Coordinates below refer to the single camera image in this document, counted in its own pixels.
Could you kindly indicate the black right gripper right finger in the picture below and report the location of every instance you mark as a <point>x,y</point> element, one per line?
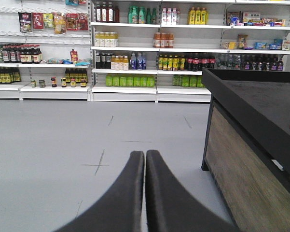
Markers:
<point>170,207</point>

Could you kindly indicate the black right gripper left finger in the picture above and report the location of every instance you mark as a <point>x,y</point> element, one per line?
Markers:
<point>119,208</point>

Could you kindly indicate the black wooden display table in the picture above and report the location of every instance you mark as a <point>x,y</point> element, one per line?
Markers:
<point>247,146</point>

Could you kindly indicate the white supermarket shelf unit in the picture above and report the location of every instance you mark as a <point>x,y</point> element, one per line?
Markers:
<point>135,50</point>

